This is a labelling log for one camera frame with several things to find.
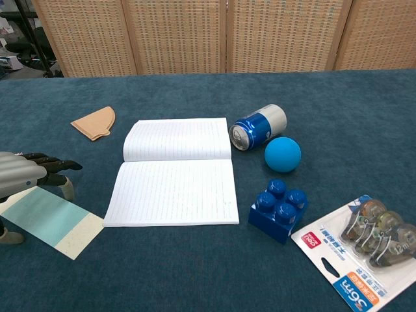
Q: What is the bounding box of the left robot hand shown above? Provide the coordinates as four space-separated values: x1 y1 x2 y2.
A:
0 151 83 244

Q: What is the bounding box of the teal cream paper bookmark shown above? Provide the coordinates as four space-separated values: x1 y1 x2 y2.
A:
0 185 105 261

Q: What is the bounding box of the tan leather piece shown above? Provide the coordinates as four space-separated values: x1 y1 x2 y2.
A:
70 105 116 142

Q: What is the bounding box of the white box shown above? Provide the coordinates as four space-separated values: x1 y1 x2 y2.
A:
0 55 24 72

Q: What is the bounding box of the black office chair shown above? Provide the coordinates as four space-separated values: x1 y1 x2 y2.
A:
0 11 58 77

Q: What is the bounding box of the black tripod stand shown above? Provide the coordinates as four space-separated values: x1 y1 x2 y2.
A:
16 0 64 78

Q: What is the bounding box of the open lined notebook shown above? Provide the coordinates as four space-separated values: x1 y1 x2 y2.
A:
102 117 241 228

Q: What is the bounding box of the blue carpet table cover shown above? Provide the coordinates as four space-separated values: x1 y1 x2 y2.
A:
0 68 416 312

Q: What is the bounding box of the woven folding screen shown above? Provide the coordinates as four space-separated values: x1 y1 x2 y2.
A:
31 0 416 78

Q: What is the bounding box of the blue silver drink can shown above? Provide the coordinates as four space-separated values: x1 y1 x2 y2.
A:
229 103 288 151

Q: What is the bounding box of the blue toy building block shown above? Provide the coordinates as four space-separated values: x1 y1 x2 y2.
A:
248 178 309 245

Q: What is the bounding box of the blue foam ball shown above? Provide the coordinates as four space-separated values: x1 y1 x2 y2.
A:
264 136 302 173

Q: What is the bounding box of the correction tape blister pack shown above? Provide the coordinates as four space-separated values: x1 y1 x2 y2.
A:
291 194 416 311

